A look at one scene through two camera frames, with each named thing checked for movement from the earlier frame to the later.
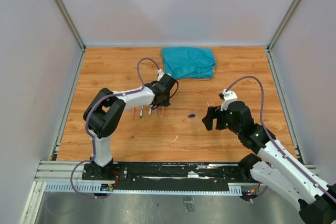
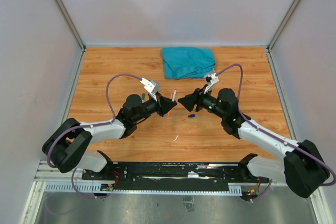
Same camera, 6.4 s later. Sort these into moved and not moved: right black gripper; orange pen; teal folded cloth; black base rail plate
Moved: orange pen; right black gripper
Not moved: black base rail plate; teal folded cloth
